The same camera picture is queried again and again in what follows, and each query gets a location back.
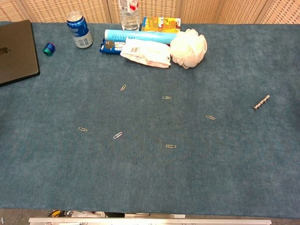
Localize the beige woven folding screen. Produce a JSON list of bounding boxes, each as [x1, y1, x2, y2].
[[0, 0, 300, 24]]

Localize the teal felt table mat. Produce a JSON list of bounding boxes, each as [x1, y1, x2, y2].
[[0, 21, 300, 215]]

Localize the orange yellow printed box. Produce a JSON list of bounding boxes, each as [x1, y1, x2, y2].
[[141, 16, 182, 33]]

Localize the white plastic sheet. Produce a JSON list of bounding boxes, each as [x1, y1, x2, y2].
[[70, 210, 108, 218]]

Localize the aluminium profile rail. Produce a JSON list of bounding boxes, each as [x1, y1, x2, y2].
[[28, 217, 272, 225]]

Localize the blue soda can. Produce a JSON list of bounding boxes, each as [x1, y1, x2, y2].
[[66, 11, 94, 49]]

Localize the grey closed laptop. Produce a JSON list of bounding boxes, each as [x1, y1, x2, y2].
[[0, 19, 41, 87]]

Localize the light blue cylindrical tube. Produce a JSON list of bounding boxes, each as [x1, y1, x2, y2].
[[104, 29, 178, 45]]

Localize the white mesh bath loofah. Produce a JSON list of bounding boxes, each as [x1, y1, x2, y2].
[[170, 28, 208, 69]]

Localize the white crumpled plastic package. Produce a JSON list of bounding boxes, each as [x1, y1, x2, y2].
[[120, 38, 172, 69]]

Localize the clear plastic water bottle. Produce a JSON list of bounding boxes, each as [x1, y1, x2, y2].
[[119, 0, 141, 32]]

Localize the blue cookie pack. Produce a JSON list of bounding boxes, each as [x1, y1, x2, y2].
[[98, 38, 127, 55]]

